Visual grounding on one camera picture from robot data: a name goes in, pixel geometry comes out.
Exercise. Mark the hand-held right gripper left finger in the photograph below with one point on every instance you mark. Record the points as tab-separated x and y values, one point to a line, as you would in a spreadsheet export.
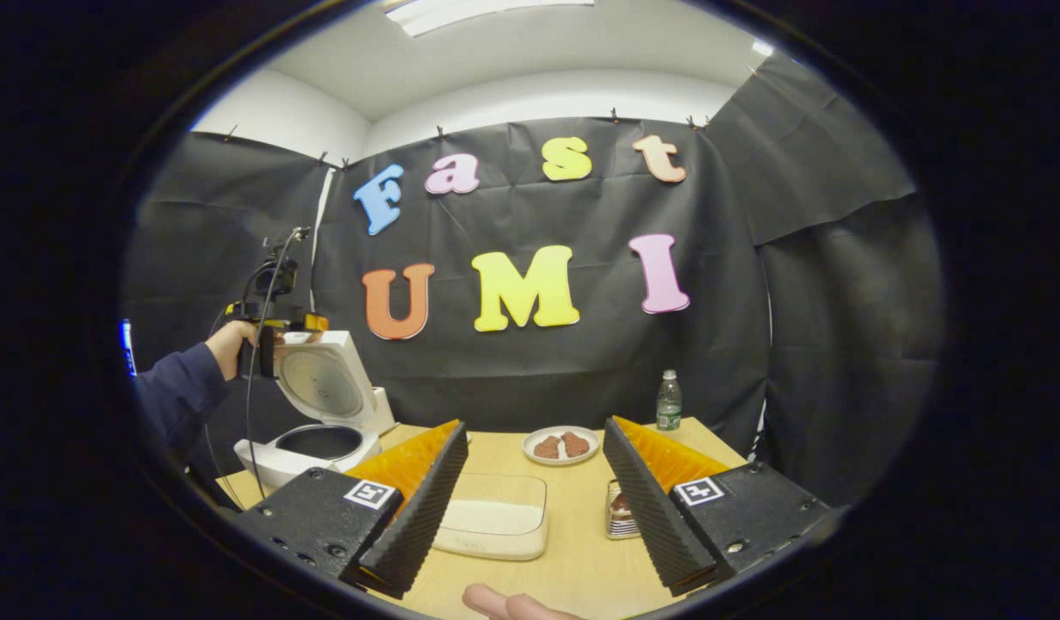
418	517

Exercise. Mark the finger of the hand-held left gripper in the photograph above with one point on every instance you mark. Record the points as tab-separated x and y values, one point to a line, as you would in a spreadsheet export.
310	324

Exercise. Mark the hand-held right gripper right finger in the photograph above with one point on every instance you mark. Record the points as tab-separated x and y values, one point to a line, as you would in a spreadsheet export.
646	508

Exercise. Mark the white rice cooker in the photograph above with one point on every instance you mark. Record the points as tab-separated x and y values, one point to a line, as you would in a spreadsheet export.
323	379

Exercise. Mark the clear container of rice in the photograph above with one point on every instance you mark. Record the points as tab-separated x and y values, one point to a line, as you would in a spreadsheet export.
495	517

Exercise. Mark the white round plate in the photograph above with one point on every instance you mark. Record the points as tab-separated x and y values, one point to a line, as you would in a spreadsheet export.
573	461

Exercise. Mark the brown meat piece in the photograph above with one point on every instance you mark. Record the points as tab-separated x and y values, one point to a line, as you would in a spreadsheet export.
548	447
577	444

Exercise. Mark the clear plastic water bottle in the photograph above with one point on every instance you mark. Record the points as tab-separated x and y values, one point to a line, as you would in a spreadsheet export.
668	405

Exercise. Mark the blue-lit computer monitor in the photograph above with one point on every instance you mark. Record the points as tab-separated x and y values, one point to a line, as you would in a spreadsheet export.
127	344

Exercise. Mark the ceiling light panel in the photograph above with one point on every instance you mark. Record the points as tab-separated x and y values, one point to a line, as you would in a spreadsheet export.
486	10

